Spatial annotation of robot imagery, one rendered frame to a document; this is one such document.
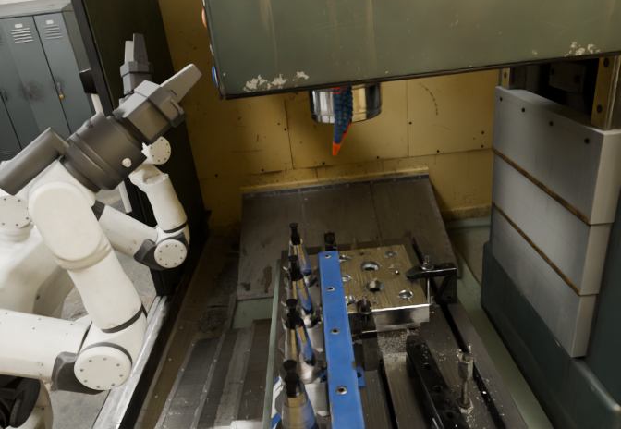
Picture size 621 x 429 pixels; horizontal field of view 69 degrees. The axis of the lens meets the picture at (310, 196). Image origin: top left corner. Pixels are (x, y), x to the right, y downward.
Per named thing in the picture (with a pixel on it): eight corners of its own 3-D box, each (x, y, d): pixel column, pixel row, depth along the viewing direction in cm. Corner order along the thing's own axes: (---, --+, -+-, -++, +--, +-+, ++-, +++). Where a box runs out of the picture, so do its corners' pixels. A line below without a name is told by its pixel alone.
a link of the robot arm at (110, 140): (153, 75, 57) (79, 140, 55) (202, 130, 62) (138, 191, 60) (133, 68, 67) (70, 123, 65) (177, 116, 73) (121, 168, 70)
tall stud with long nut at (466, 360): (459, 410, 90) (460, 361, 85) (455, 398, 93) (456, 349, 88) (473, 409, 90) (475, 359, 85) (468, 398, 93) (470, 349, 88)
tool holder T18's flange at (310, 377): (319, 395, 60) (317, 381, 59) (275, 391, 61) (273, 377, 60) (327, 361, 66) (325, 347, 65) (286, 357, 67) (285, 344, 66)
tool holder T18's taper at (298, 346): (312, 375, 60) (307, 336, 57) (280, 373, 61) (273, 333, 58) (319, 351, 64) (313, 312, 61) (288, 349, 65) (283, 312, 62)
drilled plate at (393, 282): (334, 331, 110) (333, 314, 108) (327, 266, 136) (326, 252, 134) (429, 321, 109) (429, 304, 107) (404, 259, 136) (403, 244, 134)
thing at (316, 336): (277, 359, 66) (277, 354, 66) (279, 334, 71) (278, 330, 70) (325, 354, 66) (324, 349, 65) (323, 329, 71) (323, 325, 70)
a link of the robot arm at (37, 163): (131, 183, 61) (66, 244, 59) (119, 166, 70) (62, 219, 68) (62, 121, 55) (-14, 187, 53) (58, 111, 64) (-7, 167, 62)
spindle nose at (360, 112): (380, 122, 91) (377, 61, 86) (303, 127, 95) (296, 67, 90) (384, 104, 105) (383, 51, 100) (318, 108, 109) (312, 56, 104)
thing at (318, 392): (273, 423, 56) (273, 419, 56) (275, 389, 61) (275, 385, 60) (330, 418, 56) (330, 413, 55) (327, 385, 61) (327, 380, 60)
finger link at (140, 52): (145, 34, 102) (147, 63, 103) (130, 33, 101) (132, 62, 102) (147, 33, 101) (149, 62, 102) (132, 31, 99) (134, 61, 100)
